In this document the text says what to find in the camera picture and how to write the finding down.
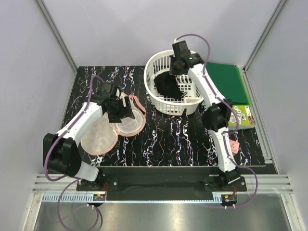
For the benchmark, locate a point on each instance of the black bra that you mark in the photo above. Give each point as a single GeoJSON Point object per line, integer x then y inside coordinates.
{"type": "Point", "coordinates": [167, 86]}

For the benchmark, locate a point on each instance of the pink mesh bra laundry bag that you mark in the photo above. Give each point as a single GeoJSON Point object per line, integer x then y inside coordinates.
{"type": "Point", "coordinates": [103, 136]}

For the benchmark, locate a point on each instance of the green illustrated book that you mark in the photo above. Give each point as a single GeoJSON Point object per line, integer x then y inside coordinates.
{"type": "Point", "coordinates": [245, 118]}

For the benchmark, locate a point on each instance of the green folder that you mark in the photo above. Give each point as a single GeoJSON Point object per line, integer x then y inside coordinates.
{"type": "Point", "coordinates": [228, 81]}

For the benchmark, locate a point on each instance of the white plastic laundry basket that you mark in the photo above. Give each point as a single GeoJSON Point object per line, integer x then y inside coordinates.
{"type": "Point", "coordinates": [160, 63]}

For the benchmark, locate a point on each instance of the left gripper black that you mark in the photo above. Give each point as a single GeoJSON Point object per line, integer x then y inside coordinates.
{"type": "Point", "coordinates": [125, 111]}

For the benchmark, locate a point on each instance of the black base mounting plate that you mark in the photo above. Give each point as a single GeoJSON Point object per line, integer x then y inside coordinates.
{"type": "Point", "coordinates": [140, 184]}

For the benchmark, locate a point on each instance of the pink cube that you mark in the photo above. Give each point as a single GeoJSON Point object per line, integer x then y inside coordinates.
{"type": "Point", "coordinates": [234, 147]}

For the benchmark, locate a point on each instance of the aluminium front rail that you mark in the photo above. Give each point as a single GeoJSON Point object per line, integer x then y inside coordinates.
{"type": "Point", "coordinates": [262, 184]}

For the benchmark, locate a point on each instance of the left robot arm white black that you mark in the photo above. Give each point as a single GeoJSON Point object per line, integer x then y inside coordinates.
{"type": "Point", "coordinates": [60, 150]}

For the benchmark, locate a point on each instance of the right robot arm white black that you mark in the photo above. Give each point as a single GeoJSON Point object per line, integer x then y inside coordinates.
{"type": "Point", "coordinates": [218, 109]}

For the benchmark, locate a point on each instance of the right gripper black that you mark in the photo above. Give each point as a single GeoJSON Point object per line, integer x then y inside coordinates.
{"type": "Point", "coordinates": [172, 71]}

